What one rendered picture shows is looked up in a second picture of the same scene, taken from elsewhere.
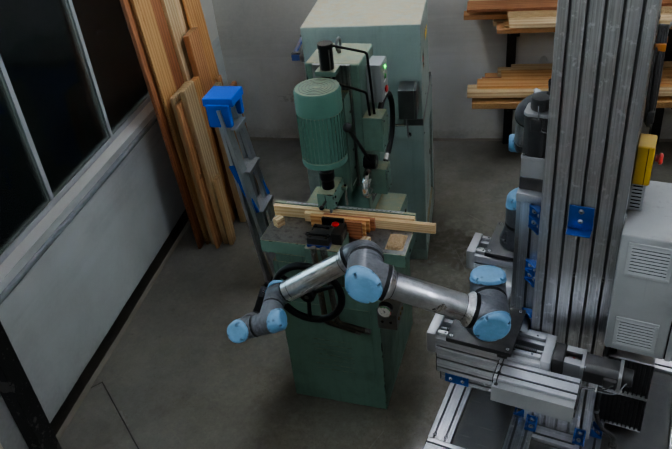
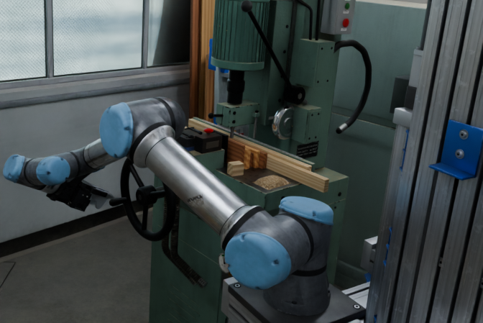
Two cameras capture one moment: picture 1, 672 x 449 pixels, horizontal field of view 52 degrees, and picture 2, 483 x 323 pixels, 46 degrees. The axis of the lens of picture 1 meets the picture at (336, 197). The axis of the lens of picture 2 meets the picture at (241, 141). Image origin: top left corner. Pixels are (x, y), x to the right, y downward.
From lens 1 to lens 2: 146 cm
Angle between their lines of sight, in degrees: 28
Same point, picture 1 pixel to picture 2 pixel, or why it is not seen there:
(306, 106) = not seen: outside the picture
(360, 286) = (110, 126)
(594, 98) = not seen: outside the picture
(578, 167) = (471, 47)
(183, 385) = (66, 296)
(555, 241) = (422, 190)
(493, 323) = (250, 249)
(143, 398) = (27, 288)
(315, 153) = (218, 44)
